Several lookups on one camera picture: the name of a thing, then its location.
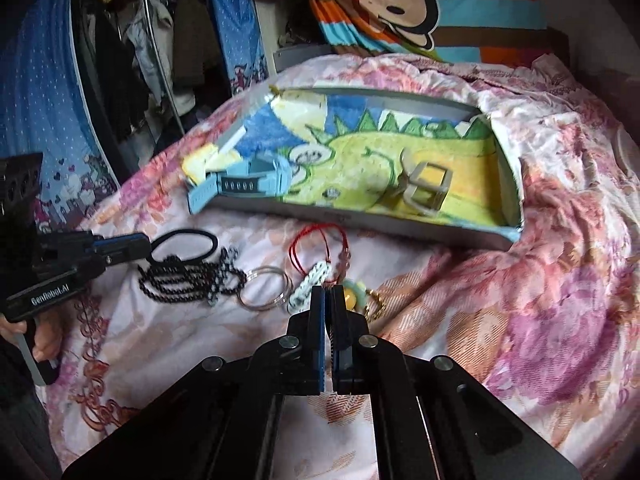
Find black bead necklace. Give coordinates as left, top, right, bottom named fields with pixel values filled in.
left=138, top=255, right=221, bottom=306

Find blue wrist watch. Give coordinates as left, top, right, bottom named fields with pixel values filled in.
left=186, top=152, right=297, bottom=214

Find striped monkey cartoon blanket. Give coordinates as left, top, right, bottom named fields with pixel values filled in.
left=294, top=0, right=549, bottom=69

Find pink floral blanket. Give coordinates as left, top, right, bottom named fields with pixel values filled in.
left=50, top=52, right=640, bottom=480

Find yellow green pendant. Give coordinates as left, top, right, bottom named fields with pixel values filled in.
left=332, top=282, right=369, bottom=312

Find grey shallow tray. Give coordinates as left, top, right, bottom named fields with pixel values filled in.
left=186, top=82, right=524, bottom=254

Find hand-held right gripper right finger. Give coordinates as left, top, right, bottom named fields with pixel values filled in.
left=328, top=284, right=583, bottom=480

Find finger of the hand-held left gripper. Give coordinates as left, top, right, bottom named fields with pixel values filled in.
left=97, top=241, right=157, bottom=268
left=85, top=231, right=151, bottom=252

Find black hair tie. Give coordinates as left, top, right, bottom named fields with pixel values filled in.
left=149, top=228, right=221, bottom=267

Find hanging clothes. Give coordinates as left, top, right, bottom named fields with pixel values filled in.
left=72, top=0, right=227, bottom=163

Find person's dark clothing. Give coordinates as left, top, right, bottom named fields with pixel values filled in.
left=0, top=332, right=62, bottom=480

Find grey bed headboard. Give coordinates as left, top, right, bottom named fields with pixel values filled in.
left=272, top=42, right=337, bottom=74

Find blue dotted curtain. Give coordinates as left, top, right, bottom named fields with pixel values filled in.
left=204, top=0, right=269, bottom=97
left=0, top=0, right=122, bottom=235

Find white chain bracelet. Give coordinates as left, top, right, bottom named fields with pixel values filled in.
left=287, top=258, right=332, bottom=310

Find black and white bead bracelet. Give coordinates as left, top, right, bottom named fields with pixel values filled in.
left=206, top=247, right=249, bottom=307

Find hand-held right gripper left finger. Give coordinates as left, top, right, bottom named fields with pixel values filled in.
left=60, top=286, right=331, bottom=480

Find red string bracelet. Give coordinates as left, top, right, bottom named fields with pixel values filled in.
left=289, top=223, right=352, bottom=282

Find person's left hand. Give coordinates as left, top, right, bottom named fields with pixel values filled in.
left=0, top=305, right=64, bottom=362

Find metal clothes rail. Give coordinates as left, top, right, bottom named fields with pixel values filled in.
left=141, top=0, right=187, bottom=132

